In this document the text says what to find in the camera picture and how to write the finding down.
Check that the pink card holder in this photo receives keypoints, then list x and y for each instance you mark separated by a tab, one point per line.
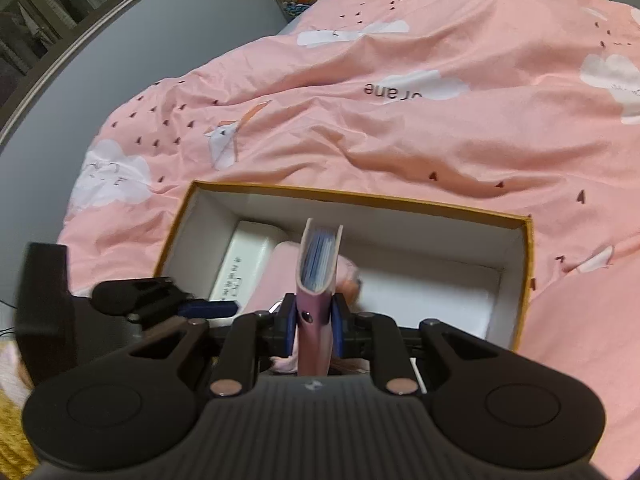
316	310

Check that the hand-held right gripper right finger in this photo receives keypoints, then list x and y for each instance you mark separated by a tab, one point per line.
338	327

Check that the pink printed blanket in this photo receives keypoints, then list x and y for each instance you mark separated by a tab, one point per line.
400	125

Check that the yellow-edged cardboard box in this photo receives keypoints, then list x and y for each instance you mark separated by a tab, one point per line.
440	265

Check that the glass-door cabinet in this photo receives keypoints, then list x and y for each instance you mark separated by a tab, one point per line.
55	5

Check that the yellow cloth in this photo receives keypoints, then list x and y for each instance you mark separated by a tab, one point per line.
12	410

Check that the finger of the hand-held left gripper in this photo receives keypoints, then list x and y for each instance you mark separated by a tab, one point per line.
207	308

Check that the white rectangular box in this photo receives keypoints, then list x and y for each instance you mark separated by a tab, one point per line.
245	260

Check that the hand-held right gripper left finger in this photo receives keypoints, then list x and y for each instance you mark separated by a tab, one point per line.
289	327

